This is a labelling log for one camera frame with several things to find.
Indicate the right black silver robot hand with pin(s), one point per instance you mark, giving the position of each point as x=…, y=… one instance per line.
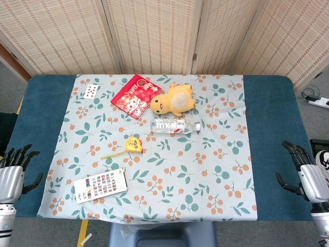
x=312, y=182

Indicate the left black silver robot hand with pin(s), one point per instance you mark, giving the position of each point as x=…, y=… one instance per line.
x=11, y=180

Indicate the yellow tape measure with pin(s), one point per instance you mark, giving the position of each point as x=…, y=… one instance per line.
x=133, y=145

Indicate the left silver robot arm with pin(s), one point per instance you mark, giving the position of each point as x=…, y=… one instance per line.
x=6, y=223

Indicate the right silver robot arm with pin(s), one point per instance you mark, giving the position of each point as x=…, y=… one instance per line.
x=321, y=226

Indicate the black white patterned object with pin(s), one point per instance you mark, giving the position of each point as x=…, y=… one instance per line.
x=323, y=157

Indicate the blue felt table cover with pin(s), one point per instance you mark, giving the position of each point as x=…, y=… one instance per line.
x=272, y=115

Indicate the white power strip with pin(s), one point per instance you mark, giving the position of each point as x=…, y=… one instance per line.
x=320, y=102

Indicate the white postcard box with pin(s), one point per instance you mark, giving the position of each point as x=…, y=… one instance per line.
x=102, y=184

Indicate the red diamonds playing card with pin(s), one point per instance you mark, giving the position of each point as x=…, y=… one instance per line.
x=91, y=91

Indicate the floral print tablecloth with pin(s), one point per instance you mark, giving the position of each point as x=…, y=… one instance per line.
x=180, y=180

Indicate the woven folding screen panel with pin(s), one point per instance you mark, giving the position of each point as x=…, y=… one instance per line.
x=154, y=33
x=295, y=38
x=226, y=38
x=51, y=38

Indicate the clear plastic water bottle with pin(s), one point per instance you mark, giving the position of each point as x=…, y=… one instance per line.
x=169, y=126

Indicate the yellow plush toy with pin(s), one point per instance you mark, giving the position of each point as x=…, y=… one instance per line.
x=177, y=100

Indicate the metal screen hinge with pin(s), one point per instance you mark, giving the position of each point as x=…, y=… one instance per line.
x=194, y=56

